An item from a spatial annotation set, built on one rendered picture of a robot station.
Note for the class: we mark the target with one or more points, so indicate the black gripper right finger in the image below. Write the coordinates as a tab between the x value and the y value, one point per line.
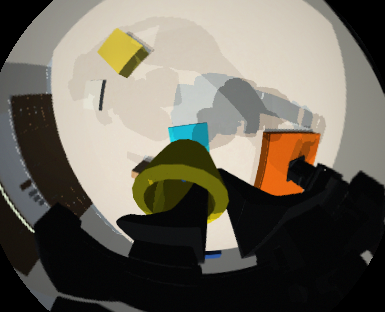
255	215

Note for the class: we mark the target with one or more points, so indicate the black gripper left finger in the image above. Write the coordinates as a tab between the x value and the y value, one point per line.
186	224

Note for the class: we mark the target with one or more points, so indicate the white flat block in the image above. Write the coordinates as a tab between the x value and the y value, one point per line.
93	96

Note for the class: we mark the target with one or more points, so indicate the yellow rectangular block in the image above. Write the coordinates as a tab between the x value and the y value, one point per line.
122	52

